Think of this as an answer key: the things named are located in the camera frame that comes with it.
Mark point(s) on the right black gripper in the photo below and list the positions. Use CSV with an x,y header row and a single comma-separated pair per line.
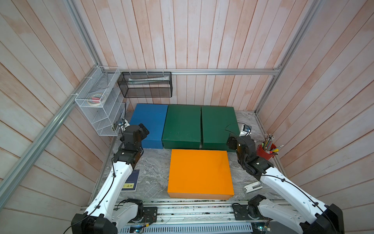
x,y
233,141

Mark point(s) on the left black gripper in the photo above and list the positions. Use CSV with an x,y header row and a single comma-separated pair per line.
x,y
143,131

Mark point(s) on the blue shoebox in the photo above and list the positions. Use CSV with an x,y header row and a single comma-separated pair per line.
x,y
153,117

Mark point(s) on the orange shoebox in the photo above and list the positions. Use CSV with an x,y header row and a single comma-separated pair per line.
x,y
200,174

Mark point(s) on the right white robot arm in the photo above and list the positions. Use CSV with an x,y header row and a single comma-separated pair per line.
x,y
311,216

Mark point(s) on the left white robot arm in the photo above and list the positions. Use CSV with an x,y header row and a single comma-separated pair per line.
x,y
100,216

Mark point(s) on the red pen cup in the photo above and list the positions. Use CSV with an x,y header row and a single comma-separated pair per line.
x,y
263,153

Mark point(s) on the white stapler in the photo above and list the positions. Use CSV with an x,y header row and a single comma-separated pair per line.
x,y
252,187

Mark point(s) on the dark blue notebook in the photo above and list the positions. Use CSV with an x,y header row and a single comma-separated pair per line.
x,y
131,182

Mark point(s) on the tape roll in shelf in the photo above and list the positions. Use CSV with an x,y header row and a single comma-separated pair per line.
x,y
96,99

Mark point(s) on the paper in mesh basket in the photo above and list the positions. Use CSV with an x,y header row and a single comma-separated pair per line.
x,y
147,81

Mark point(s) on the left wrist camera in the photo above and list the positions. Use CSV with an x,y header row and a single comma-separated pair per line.
x,y
121,124

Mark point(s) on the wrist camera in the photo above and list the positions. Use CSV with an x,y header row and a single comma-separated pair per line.
x,y
245,130
121,124

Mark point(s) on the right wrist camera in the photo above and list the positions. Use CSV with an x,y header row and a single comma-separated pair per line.
x,y
245,130

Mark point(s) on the white wire wall shelf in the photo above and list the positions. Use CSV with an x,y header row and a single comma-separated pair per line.
x,y
103,79

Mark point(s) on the black mesh wall basket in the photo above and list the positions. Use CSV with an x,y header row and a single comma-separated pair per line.
x,y
145,91

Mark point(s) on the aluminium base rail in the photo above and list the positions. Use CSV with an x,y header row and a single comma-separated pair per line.
x,y
192,216

